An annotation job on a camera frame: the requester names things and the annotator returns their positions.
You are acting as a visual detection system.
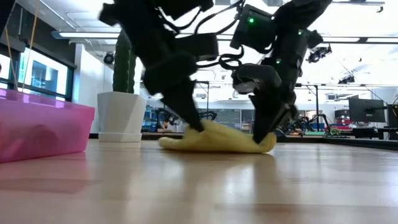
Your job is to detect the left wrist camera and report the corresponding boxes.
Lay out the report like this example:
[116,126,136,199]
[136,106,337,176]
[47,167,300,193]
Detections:
[177,32,220,62]

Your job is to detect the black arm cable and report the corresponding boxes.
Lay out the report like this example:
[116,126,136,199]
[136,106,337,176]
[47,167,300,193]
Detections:
[217,45,246,71]
[158,0,245,35]

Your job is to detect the white hexagonal plant pot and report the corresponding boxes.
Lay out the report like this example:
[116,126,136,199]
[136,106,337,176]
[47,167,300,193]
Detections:
[97,91,147,143]

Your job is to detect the black aluminium table frame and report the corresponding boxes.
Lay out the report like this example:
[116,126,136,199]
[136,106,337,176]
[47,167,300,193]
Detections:
[89,132,398,151]

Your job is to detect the yellow extension cord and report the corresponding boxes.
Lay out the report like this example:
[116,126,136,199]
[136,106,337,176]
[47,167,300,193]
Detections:
[4,0,40,94]

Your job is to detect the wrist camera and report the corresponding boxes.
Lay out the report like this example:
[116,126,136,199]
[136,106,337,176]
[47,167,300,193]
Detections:
[177,32,220,62]
[231,63,282,94]

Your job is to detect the black ceiling-mounted device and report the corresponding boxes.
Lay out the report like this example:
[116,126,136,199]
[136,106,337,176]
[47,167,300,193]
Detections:
[306,45,333,65]

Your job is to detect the black computer monitor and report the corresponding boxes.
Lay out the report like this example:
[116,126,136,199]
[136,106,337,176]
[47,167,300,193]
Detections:
[348,98,386,124]
[387,104,398,128]

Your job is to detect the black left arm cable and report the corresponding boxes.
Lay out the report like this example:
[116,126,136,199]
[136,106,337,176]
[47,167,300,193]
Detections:
[158,0,245,35]

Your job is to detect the black metal rig frame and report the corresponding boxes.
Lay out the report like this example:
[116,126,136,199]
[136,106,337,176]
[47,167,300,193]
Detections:
[195,80,210,121]
[295,83,321,125]

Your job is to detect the long ceiling light fixture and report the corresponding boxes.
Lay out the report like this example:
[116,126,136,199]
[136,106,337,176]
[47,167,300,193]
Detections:
[51,30,122,40]

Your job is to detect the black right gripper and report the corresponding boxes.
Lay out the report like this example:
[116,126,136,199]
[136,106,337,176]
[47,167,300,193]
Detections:
[248,89,298,144]

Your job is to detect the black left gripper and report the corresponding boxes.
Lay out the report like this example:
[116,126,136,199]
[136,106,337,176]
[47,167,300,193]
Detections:
[141,52,205,132]

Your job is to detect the red and white boxes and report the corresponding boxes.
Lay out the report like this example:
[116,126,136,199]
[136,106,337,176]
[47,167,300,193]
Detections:
[334,108,351,130]

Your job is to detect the yellow microfiber towel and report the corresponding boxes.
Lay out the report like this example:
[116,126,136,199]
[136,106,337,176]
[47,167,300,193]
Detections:
[159,119,277,154]

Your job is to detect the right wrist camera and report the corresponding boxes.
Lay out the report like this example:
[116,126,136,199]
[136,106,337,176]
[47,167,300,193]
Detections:
[231,63,282,94]

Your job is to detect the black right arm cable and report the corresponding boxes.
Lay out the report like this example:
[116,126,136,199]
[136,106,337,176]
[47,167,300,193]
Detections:
[217,45,246,71]

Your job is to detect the pink tray mat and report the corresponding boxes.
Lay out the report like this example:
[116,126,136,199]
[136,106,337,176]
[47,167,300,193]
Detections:
[0,88,96,164]

